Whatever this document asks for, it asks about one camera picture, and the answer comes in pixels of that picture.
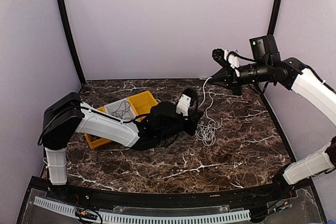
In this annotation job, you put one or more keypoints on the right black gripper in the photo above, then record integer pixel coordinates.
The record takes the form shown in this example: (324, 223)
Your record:
(227, 77)

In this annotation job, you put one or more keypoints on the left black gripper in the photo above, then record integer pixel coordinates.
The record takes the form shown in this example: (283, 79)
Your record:
(195, 116)

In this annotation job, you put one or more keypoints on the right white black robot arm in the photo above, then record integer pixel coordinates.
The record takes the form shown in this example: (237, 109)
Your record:
(302, 80)

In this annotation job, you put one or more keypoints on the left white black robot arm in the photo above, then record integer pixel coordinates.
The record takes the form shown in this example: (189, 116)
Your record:
(70, 115)

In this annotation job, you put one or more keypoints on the yellow bin near back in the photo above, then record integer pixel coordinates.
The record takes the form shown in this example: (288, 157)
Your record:
(141, 104)

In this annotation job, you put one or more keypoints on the yellow bin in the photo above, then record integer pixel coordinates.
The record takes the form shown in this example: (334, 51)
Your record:
(141, 104)
(95, 142)

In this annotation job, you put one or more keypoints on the white plastic bin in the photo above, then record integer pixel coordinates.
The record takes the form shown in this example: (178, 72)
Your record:
(121, 109)

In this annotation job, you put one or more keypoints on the yellow bin near front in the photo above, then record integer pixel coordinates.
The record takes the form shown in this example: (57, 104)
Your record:
(95, 142)

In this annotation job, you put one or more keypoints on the small circuit board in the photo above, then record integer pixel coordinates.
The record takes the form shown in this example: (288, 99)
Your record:
(83, 213)

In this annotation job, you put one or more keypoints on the right black frame post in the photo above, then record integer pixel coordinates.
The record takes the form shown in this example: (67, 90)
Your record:
(273, 6)

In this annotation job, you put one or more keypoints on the black frame post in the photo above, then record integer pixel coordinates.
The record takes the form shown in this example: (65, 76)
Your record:
(273, 6)
(70, 41)

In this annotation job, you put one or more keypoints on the white slotted cable duct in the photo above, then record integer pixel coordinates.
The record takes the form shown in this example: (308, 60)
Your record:
(148, 215)

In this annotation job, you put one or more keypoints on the black front rail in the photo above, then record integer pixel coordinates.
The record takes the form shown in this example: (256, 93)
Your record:
(255, 196)

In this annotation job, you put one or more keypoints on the left black frame post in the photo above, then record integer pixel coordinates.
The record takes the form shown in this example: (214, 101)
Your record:
(70, 41)

